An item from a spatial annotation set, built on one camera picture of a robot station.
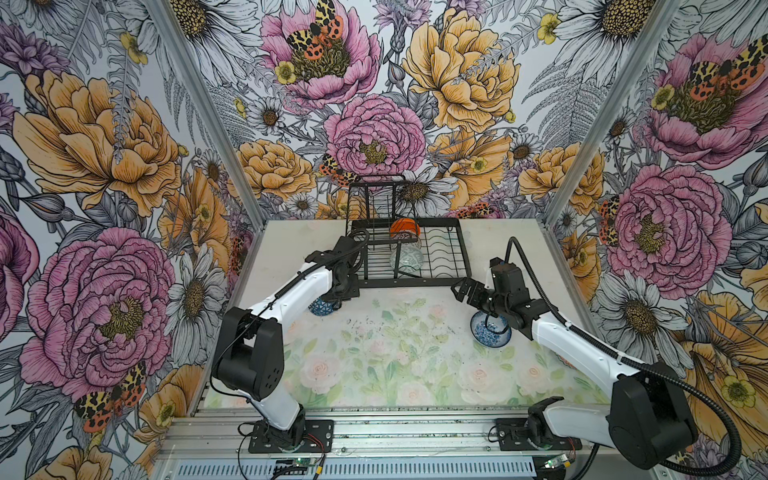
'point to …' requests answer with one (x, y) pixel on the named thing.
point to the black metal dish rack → (370, 208)
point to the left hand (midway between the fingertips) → (342, 301)
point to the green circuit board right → (556, 461)
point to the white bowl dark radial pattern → (405, 238)
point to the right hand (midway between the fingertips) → (463, 300)
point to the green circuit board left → (304, 461)
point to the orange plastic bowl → (404, 224)
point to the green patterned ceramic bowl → (411, 257)
